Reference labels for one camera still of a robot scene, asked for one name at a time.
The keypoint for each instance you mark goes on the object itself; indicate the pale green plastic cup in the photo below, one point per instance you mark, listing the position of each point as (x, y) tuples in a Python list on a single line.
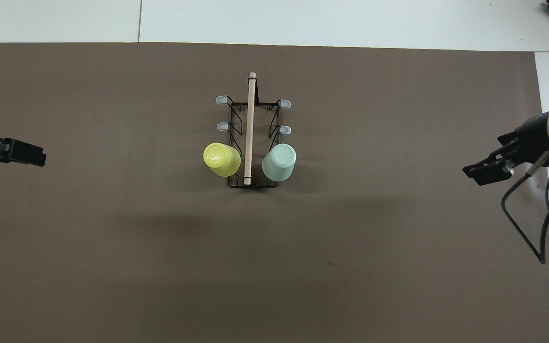
[(279, 162)]

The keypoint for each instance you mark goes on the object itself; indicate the yellow plastic cup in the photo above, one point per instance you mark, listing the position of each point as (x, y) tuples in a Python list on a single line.
[(222, 159)]

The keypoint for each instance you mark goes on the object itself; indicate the brown paper table mat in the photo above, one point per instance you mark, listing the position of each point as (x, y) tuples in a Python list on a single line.
[(160, 238)]

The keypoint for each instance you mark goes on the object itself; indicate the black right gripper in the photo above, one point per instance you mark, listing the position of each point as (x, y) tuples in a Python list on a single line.
[(534, 143)]

